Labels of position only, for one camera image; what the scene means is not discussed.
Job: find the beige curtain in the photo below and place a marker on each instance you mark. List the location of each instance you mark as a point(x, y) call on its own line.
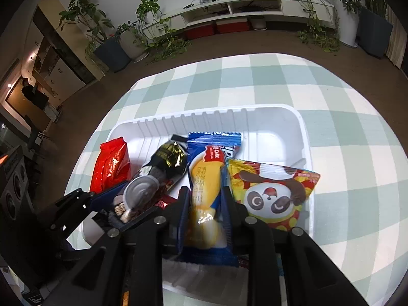
point(395, 44)

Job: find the trailing vine plant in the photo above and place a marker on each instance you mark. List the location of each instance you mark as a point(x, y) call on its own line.
point(309, 6)

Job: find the yellow panda print packet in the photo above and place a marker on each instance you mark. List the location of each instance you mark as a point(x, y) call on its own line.
point(274, 194)

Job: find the trailing pothos plant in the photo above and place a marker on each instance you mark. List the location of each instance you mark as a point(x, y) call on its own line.
point(153, 22)

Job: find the large red snack bag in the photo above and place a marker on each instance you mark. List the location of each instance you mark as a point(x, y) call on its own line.
point(110, 165)

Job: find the small white pot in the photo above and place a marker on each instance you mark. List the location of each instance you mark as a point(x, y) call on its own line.
point(258, 22)

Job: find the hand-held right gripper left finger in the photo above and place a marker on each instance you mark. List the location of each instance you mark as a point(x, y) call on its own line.
point(183, 216)

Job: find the tall leafy tree plant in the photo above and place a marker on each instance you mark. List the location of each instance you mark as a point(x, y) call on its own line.
point(83, 9)

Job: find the black and gold cake packet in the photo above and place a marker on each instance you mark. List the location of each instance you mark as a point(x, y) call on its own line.
point(159, 165)

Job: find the blue cake packet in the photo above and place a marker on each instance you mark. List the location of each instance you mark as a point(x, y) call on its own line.
point(204, 178)

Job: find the grey ribbed plant pot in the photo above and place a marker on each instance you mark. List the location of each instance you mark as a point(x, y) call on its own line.
point(132, 46)

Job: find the black speaker cabinet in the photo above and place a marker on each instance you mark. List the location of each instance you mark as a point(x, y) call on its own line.
point(12, 185)

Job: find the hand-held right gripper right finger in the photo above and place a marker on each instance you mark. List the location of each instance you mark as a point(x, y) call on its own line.
point(228, 216)

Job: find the green checked tablecloth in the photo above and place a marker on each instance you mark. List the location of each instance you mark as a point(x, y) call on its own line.
point(255, 79)

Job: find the white plastic tray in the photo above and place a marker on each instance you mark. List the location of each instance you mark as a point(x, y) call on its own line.
point(277, 124)

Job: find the white cabinet doors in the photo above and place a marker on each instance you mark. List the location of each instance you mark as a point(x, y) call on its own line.
point(54, 67)

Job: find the small green plant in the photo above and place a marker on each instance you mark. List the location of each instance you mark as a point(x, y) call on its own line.
point(126, 28)

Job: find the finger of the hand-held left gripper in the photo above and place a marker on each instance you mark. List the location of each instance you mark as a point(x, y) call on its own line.
point(108, 196)
point(126, 227)

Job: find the red storage box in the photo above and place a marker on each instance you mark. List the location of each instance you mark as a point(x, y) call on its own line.
point(199, 32)
point(231, 25)

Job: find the white television cabinet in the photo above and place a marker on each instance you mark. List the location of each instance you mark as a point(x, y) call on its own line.
point(255, 9)

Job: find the dark blue square planter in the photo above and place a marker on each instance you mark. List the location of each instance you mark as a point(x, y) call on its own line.
point(374, 33)
point(111, 54)

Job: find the tall white plant pot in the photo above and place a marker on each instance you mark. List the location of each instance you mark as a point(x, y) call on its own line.
point(347, 22)

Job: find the small dark red packet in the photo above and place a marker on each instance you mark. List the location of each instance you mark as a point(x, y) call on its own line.
point(164, 202)

